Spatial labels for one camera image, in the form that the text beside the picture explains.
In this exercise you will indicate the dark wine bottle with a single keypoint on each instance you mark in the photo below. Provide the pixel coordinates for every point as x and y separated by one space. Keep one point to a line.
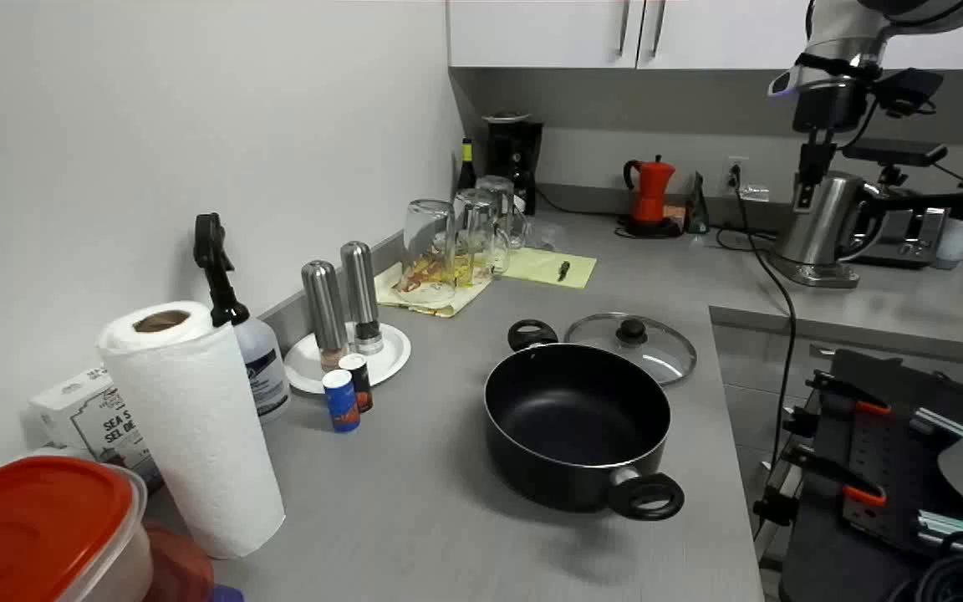
465 164

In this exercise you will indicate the glass lid with black knob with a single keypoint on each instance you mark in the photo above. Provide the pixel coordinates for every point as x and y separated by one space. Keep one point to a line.
647 343

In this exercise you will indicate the middle upturned glass mug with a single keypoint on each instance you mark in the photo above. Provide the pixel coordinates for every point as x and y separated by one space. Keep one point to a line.
477 225

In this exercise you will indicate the black coffee maker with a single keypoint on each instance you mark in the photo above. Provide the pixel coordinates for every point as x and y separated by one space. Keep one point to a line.
511 148

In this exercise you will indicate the right steel grinder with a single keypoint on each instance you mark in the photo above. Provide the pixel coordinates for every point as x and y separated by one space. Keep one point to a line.
356 259

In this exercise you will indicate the left upturned glass mug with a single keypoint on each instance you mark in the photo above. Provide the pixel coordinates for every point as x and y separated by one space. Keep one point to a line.
424 235

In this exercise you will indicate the red moka pot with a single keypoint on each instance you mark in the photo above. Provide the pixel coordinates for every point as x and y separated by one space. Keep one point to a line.
647 196

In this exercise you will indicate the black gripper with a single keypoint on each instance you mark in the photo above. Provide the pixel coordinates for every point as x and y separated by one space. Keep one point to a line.
838 102

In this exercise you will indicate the black cooking pot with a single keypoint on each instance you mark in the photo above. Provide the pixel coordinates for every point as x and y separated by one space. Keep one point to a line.
580 428

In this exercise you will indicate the blue capped spice jar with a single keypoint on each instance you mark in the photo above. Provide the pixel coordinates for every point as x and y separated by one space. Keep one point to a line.
337 395

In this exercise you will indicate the left steel grinder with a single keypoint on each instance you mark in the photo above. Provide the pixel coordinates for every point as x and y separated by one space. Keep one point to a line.
325 312

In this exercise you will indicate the red lidded plastic container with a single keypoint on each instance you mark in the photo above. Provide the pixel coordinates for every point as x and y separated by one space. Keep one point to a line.
72 533

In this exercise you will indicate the white paper towel roll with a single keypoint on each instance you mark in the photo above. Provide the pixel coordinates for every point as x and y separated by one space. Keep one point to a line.
185 386

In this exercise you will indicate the yellow notepad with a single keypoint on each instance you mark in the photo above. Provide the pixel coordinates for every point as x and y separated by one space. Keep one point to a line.
550 270

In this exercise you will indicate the spray bottle with black trigger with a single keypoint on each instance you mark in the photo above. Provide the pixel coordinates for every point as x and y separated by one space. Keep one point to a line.
257 343

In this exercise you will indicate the steel grinder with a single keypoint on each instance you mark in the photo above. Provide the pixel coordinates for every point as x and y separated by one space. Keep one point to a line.
356 259
325 312

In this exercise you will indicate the right upturned glass mug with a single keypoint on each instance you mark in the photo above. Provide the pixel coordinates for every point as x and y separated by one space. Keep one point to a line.
506 210

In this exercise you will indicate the upturned glass mug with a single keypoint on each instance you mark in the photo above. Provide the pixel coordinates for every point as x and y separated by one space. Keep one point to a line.
477 225
506 210
424 235

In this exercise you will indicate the white cardboard box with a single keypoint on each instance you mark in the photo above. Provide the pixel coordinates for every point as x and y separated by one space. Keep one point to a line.
89 415

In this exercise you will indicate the black pegboard with clamps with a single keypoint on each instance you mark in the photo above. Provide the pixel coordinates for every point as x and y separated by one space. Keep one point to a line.
867 445

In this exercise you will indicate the floral dish towel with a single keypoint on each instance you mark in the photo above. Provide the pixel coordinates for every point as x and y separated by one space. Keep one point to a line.
432 288

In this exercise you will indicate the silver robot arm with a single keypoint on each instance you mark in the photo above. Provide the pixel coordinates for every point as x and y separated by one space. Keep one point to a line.
843 57

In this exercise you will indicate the white round plate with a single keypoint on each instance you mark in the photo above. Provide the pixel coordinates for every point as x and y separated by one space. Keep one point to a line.
304 360

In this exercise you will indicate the white mug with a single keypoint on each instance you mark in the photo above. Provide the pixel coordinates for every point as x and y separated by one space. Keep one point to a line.
949 245

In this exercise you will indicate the white upper cabinets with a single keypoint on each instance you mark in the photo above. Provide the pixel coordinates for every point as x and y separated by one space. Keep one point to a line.
657 36

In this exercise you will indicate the steel electric kettle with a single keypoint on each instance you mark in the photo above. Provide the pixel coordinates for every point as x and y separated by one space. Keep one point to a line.
814 242

